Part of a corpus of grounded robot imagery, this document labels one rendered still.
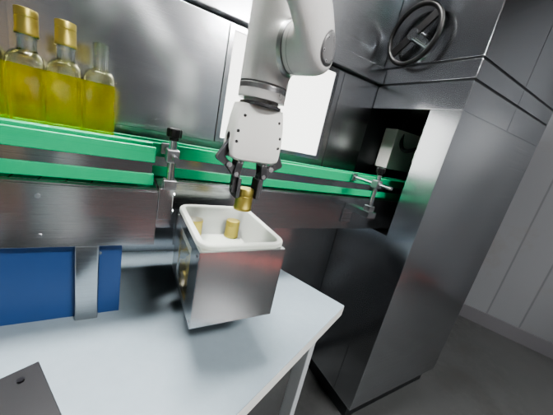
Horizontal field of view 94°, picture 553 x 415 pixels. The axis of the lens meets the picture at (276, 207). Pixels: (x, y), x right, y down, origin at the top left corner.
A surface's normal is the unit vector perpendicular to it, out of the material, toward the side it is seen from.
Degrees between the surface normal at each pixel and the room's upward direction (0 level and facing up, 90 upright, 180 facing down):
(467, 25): 90
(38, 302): 90
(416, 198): 90
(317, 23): 104
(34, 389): 4
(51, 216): 90
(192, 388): 0
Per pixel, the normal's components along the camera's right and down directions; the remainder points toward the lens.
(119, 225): 0.47, 0.33
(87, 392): 0.21, -0.94
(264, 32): -0.46, 0.11
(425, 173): -0.86, -0.04
